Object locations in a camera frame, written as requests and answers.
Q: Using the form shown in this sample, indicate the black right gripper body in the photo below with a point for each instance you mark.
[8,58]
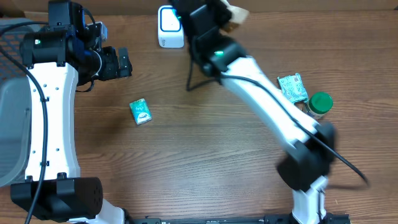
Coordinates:
[217,14]

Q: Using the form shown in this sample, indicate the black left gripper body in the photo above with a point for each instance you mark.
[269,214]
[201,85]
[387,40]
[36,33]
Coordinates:
[110,67]

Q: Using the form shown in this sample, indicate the clear brown bread bag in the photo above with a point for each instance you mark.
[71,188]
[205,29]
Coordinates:
[236,17]

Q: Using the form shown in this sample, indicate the teal tissue packet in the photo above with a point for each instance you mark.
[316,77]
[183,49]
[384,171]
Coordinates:
[140,111]

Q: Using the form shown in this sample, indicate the green lid jar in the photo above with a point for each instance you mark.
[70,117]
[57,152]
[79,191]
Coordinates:
[318,105]

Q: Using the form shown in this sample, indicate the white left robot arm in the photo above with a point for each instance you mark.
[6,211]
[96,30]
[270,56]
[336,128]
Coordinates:
[66,53]

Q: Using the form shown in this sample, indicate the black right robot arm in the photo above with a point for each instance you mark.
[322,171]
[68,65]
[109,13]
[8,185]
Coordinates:
[308,145]

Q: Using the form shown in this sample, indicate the white barcode scanner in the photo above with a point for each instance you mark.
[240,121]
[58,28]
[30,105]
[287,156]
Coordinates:
[170,31]

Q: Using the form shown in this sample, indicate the grey plastic basket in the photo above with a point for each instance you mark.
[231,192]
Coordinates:
[15,123]

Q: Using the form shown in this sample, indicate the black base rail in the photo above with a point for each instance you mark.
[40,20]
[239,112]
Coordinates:
[267,219]

